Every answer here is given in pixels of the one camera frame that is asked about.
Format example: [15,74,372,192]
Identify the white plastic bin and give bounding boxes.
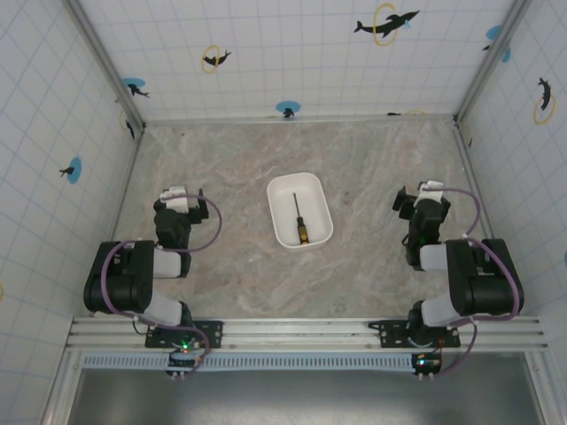
[266,172,335,252]

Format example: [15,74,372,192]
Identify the black and yellow screwdriver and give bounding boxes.
[291,192,310,246]

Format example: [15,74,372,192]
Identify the blue patches sea animal sticker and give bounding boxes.
[481,24,513,63]

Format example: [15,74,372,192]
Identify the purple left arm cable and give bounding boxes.
[100,240,213,377]

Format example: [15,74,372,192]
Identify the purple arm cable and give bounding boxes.
[100,240,213,377]
[431,236,522,380]

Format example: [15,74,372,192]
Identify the small dark animal ring sticker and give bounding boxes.
[119,108,136,141]

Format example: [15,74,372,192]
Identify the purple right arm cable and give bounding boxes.
[431,236,522,380]

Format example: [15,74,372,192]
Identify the aluminium frame crossbar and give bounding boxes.
[142,112,460,126]

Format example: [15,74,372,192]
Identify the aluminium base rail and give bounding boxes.
[65,315,547,353]

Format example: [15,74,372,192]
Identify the aluminium frame post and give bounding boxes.
[453,0,535,128]
[65,0,147,136]

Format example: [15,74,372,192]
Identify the slotted grey cable duct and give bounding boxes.
[81,352,545,372]

